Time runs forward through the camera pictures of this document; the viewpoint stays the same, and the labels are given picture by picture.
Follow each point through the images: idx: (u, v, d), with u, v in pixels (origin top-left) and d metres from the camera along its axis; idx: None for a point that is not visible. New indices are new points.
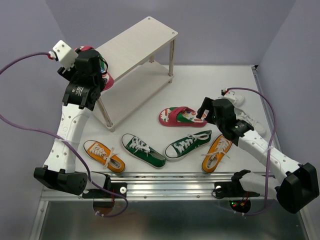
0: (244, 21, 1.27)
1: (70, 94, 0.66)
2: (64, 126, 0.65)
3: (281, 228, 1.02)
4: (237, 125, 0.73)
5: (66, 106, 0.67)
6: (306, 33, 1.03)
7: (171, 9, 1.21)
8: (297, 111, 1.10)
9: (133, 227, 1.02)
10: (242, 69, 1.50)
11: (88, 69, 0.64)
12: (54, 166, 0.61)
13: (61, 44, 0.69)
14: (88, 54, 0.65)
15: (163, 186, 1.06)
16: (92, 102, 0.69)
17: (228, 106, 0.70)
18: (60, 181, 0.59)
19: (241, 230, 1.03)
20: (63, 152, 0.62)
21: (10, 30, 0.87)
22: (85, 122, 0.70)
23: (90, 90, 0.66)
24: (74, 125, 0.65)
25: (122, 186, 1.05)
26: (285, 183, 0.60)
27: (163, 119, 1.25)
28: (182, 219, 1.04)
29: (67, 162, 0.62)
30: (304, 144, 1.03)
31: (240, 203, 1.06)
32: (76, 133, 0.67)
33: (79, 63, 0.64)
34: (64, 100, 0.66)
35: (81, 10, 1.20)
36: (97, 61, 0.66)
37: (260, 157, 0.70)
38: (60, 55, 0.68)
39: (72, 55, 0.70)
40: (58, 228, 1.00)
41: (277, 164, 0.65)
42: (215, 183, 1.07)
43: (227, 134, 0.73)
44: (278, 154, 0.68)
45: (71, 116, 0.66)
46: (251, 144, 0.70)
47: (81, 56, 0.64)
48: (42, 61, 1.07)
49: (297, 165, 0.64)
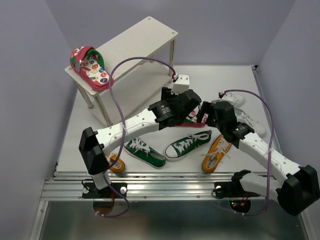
0: (243, 21, 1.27)
1: (158, 106, 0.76)
2: (133, 120, 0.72)
3: (281, 228, 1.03)
4: (238, 128, 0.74)
5: (148, 111, 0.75)
6: (306, 33, 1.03)
7: (172, 9, 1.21)
8: (297, 111, 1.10)
9: (133, 227, 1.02)
10: (242, 69, 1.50)
11: (185, 103, 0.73)
12: (101, 138, 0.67)
13: (187, 77, 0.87)
14: (195, 95, 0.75)
15: (164, 186, 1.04)
16: (165, 124, 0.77)
17: (229, 109, 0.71)
18: (95, 149, 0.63)
19: (241, 230, 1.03)
20: (114, 135, 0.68)
21: (10, 30, 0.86)
22: (146, 132, 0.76)
23: (171, 117, 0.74)
24: (139, 126, 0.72)
25: (122, 186, 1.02)
26: (285, 185, 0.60)
27: None
28: (181, 219, 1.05)
29: (110, 144, 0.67)
30: (304, 143, 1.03)
31: (240, 203, 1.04)
32: (133, 134, 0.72)
33: (183, 94, 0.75)
34: (151, 107, 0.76)
35: (81, 9, 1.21)
36: (195, 103, 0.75)
37: (260, 159, 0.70)
38: (179, 82, 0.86)
39: (184, 88, 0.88)
40: (58, 228, 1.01)
41: (278, 166, 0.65)
42: (215, 183, 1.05)
43: (227, 136, 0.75)
44: (278, 156, 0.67)
45: (144, 119, 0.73)
46: (252, 146, 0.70)
47: (189, 92, 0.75)
48: (42, 61, 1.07)
49: (298, 167, 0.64)
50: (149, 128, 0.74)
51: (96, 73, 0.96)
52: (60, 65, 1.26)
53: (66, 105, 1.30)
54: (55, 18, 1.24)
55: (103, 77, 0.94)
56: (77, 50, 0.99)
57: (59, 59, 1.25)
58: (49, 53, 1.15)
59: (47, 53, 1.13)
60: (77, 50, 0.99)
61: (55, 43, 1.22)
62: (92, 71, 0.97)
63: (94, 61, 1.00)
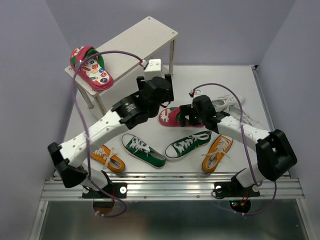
0: (243, 21, 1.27)
1: (122, 105, 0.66)
2: (97, 126, 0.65)
3: (281, 228, 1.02)
4: (216, 115, 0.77)
5: (112, 112, 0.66)
6: (306, 33, 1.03)
7: (172, 9, 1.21)
8: (297, 111, 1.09)
9: (133, 227, 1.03)
10: (242, 69, 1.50)
11: (149, 96, 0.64)
12: (65, 152, 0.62)
13: (156, 62, 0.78)
14: (160, 84, 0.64)
15: (163, 186, 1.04)
16: (134, 123, 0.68)
17: (205, 99, 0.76)
18: (58, 168, 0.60)
19: (241, 230, 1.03)
20: (79, 146, 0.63)
21: (10, 30, 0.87)
22: (115, 134, 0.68)
23: (138, 113, 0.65)
24: (104, 132, 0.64)
25: (122, 186, 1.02)
26: (258, 149, 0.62)
27: (163, 119, 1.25)
28: (181, 219, 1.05)
29: (76, 156, 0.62)
30: (303, 143, 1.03)
31: (240, 203, 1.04)
32: (99, 141, 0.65)
33: (146, 86, 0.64)
34: (114, 107, 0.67)
35: (81, 10, 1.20)
36: (161, 93, 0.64)
37: (236, 135, 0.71)
38: (149, 69, 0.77)
39: (156, 74, 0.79)
40: (58, 227, 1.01)
41: (250, 135, 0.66)
42: (215, 183, 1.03)
43: (207, 124, 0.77)
44: (250, 127, 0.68)
45: (108, 123, 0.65)
46: (227, 125, 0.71)
47: (152, 82, 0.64)
48: (42, 61, 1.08)
49: (268, 132, 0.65)
50: (116, 130, 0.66)
51: (96, 73, 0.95)
52: (60, 65, 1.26)
53: (66, 105, 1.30)
54: (56, 18, 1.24)
55: (103, 77, 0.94)
56: (77, 50, 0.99)
57: (58, 59, 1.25)
58: (49, 53, 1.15)
59: (47, 53, 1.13)
60: (77, 50, 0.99)
61: (55, 43, 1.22)
62: (92, 71, 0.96)
63: (94, 61, 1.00)
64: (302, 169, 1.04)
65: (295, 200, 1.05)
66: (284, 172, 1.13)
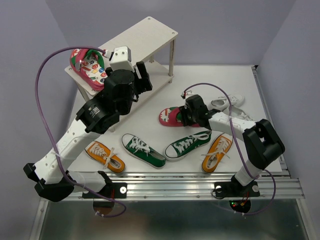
0: (243, 21, 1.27)
1: (86, 111, 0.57)
2: (65, 139, 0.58)
3: (282, 228, 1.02)
4: (208, 113, 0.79)
5: (77, 121, 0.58)
6: (306, 32, 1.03)
7: (172, 9, 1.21)
8: (297, 111, 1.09)
9: (133, 227, 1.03)
10: (242, 69, 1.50)
11: (112, 94, 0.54)
12: (39, 172, 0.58)
13: (122, 51, 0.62)
14: (121, 78, 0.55)
15: (163, 186, 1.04)
16: (104, 128, 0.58)
17: (197, 97, 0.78)
18: (35, 189, 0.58)
19: (241, 230, 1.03)
20: (51, 164, 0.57)
21: (10, 30, 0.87)
22: (89, 142, 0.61)
23: (104, 116, 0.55)
24: (72, 145, 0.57)
25: (122, 186, 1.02)
26: (245, 138, 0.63)
27: (163, 119, 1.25)
28: (181, 219, 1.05)
29: (51, 175, 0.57)
30: (303, 143, 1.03)
31: (240, 203, 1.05)
32: (72, 153, 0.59)
33: (106, 83, 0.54)
34: (78, 114, 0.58)
35: (81, 10, 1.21)
36: (125, 88, 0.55)
37: (227, 129, 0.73)
38: (113, 59, 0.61)
39: (125, 66, 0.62)
40: (58, 227, 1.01)
41: (238, 127, 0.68)
42: (215, 183, 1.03)
43: (200, 122, 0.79)
44: (238, 119, 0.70)
45: (75, 133, 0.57)
46: (218, 120, 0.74)
47: (111, 78, 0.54)
48: (42, 61, 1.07)
49: (254, 123, 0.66)
50: (86, 139, 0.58)
51: (96, 73, 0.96)
52: (60, 65, 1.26)
53: (66, 105, 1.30)
54: (56, 18, 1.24)
55: (102, 77, 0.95)
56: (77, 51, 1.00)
57: (58, 59, 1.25)
58: (49, 53, 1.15)
59: (47, 53, 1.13)
60: (77, 51, 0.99)
61: (55, 43, 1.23)
62: (92, 71, 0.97)
63: (94, 61, 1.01)
64: (302, 169, 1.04)
65: (295, 199, 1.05)
66: (284, 172, 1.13)
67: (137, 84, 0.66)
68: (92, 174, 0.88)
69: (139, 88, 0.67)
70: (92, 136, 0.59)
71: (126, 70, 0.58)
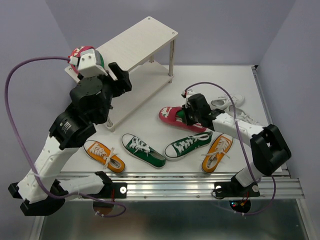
0: (243, 21, 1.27)
1: (57, 127, 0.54)
2: (42, 158, 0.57)
3: (282, 229, 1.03)
4: (211, 113, 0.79)
5: (50, 137, 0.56)
6: (305, 32, 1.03)
7: (172, 9, 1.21)
8: (297, 111, 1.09)
9: (133, 227, 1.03)
10: (242, 69, 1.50)
11: (80, 106, 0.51)
12: (24, 192, 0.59)
13: (88, 55, 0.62)
14: (88, 89, 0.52)
15: (163, 186, 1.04)
16: (79, 141, 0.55)
17: (199, 96, 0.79)
18: (21, 210, 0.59)
19: (242, 231, 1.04)
20: (32, 184, 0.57)
21: (10, 30, 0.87)
22: (68, 156, 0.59)
23: (77, 130, 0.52)
24: (49, 163, 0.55)
25: (122, 186, 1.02)
26: (252, 144, 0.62)
27: (163, 114, 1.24)
28: (182, 219, 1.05)
29: (33, 194, 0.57)
30: (303, 143, 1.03)
31: (241, 203, 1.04)
32: (52, 170, 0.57)
33: (73, 95, 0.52)
34: (51, 131, 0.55)
35: (81, 10, 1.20)
36: (94, 99, 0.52)
37: (232, 131, 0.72)
38: (81, 65, 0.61)
39: (94, 71, 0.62)
40: (59, 228, 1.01)
41: (245, 131, 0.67)
42: (215, 183, 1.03)
43: (203, 122, 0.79)
44: (245, 123, 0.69)
45: (50, 151, 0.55)
46: (222, 122, 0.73)
47: (78, 89, 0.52)
48: (42, 60, 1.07)
49: (262, 128, 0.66)
50: (63, 155, 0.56)
51: None
52: (60, 64, 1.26)
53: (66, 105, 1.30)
54: (56, 18, 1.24)
55: None
56: (77, 50, 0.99)
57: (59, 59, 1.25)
58: (49, 52, 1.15)
59: (47, 53, 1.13)
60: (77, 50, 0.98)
61: (55, 43, 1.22)
62: None
63: None
64: (302, 169, 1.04)
65: (295, 200, 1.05)
66: (284, 172, 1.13)
67: (113, 87, 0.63)
68: (88, 178, 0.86)
69: (117, 91, 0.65)
70: (69, 151, 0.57)
71: (95, 78, 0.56)
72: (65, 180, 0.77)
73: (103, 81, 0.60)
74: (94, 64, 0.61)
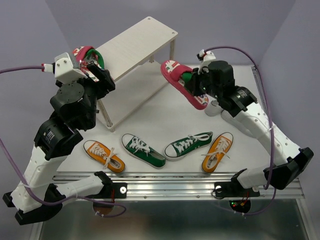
0: (243, 21, 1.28)
1: (41, 136, 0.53)
2: (30, 168, 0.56)
3: (282, 229, 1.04)
4: (240, 95, 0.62)
5: (36, 148, 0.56)
6: (305, 32, 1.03)
7: (171, 9, 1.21)
8: (297, 111, 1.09)
9: (133, 227, 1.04)
10: (242, 69, 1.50)
11: (62, 114, 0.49)
12: (17, 201, 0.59)
13: (63, 59, 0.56)
14: (69, 96, 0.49)
15: (163, 186, 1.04)
16: (66, 149, 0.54)
17: (227, 69, 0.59)
18: (16, 219, 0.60)
19: (241, 231, 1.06)
20: (24, 194, 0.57)
21: (10, 30, 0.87)
22: (56, 166, 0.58)
23: (62, 138, 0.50)
24: (37, 174, 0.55)
25: (122, 186, 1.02)
26: (283, 167, 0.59)
27: (167, 67, 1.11)
28: (181, 219, 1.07)
29: (26, 204, 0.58)
30: (303, 143, 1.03)
31: (240, 203, 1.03)
32: (41, 179, 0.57)
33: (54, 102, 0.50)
34: (36, 141, 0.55)
35: (81, 10, 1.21)
36: (77, 106, 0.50)
37: (260, 135, 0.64)
38: (57, 72, 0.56)
39: (73, 74, 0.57)
40: (59, 228, 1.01)
41: (280, 147, 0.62)
42: (215, 183, 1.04)
43: (225, 103, 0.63)
44: (281, 137, 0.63)
45: (37, 162, 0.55)
46: (254, 120, 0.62)
47: (58, 96, 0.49)
48: (42, 60, 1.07)
49: (298, 150, 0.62)
50: (50, 164, 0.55)
51: None
52: None
53: None
54: (56, 18, 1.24)
55: None
56: (77, 50, 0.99)
57: None
58: (49, 52, 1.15)
59: (47, 53, 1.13)
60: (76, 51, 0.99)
61: (55, 43, 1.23)
62: None
63: (94, 61, 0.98)
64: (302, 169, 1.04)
65: (295, 200, 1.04)
66: None
67: (96, 87, 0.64)
68: (88, 179, 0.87)
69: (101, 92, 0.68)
70: (56, 160, 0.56)
71: (76, 82, 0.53)
72: (62, 185, 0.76)
73: (84, 84, 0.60)
74: (72, 68, 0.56)
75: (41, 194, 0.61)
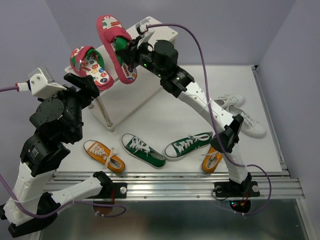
0: (243, 20, 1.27)
1: (26, 153, 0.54)
2: (18, 184, 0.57)
3: (281, 228, 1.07)
4: (179, 77, 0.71)
5: (22, 164, 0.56)
6: (305, 30, 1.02)
7: (171, 9, 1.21)
8: (297, 110, 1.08)
9: (134, 226, 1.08)
10: (242, 69, 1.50)
11: (43, 132, 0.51)
12: (9, 214, 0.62)
13: (36, 76, 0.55)
14: (49, 114, 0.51)
15: (163, 186, 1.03)
16: (51, 165, 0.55)
17: (172, 53, 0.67)
18: (9, 231, 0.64)
19: (240, 231, 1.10)
20: (15, 207, 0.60)
21: (12, 30, 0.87)
22: (45, 180, 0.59)
23: (45, 156, 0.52)
24: (26, 189, 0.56)
25: (122, 186, 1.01)
26: (223, 136, 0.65)
27: (105, 23, 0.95)
28: (181, 218, 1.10)
29: (17, 217, 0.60)
30: (304, 142, 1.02)
31: (241, 203, 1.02)
32: (30, 193, 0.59)
33: (34, 122, 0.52)
34: (21, 157, 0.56)
35: (80, 9, 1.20)
36: (57, 123, 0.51)
37: (201, 111, 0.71)
38: (33, 90, 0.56)
39: (50, 89, 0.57)
40: (59, 227, 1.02)
41: (217, 118, 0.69)
42: (215, 183, 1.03)
43: (167, 85, 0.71)
44: (217, 108, 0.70)
45: (24, 178, 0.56)
46: (194, 99, 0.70)
47: (37, 116, 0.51)
48: (42, 61, 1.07)
49: (232, 117, 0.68)
50: (38, 180, 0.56)
51: (96, 74, 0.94)
52: (60, 65, 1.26)
53: None
54: (56, 19, 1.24)
55: (102, 77, 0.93)
56: (77, 50, 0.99)
57: (59, 59, 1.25)
58: (49, 52, 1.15)
59: (47, 53, 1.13)
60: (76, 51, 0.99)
61: (55, 44, 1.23)
62: (92, 71, 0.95)
63: (94, 61, 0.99)
64: (303, 169, 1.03)
65: (295, 200, 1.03)
66: (284, 172, 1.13)
67: (79, 98, 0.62)
68: (85, 182, 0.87)
69: (84, 101, 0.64)
70: (43, 176, 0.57)
71: (55, 99, 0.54)
72: (58, 191, 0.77)
73: (64, 97, 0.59)
74: (46, 83, 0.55)
75: (32, 207, 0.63)
